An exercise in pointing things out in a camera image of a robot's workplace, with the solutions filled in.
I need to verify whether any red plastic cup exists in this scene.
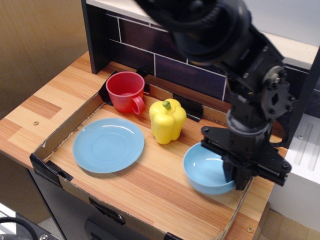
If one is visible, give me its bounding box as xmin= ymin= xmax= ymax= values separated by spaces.
xmin=105 ymin=71 xmax=146 ymax=115

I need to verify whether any dark brick backsplash shelf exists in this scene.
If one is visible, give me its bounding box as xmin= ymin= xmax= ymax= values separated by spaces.
xmin=81 ymin=0 xmax=320 ymax=130

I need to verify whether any white block with rails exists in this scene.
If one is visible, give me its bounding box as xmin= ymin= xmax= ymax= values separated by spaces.
xmin=269 ymin=114 xmax=320 ymax=231

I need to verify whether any yellow toy bell pepper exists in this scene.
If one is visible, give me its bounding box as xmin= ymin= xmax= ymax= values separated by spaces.
xmin=149 ymin=98 xmax=187 ymax=145

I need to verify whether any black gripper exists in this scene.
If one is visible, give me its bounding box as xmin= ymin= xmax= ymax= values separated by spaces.
xmin=201 ymin=126 xmax=292 ymax=191

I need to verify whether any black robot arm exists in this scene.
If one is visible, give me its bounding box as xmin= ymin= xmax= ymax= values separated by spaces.
xmin=138 ymin=0 xmax=295 ymax=190

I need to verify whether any cardboard tray border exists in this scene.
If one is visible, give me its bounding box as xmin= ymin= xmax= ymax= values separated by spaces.
xmin=29 ymin=69 xmax=280 ymax=240

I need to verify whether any light blue bowl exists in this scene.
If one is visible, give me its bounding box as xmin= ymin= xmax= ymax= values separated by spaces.
xmin=183 ymin=143 xmax=236 ymax=195

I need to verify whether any light blue plate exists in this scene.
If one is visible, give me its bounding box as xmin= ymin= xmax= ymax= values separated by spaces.
xmin=72 ymin=118 xmax=145 ymax=174

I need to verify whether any black braided cable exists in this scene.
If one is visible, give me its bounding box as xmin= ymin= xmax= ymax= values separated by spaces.
xmin=0 ymin=215 xmax=38 ymax=240

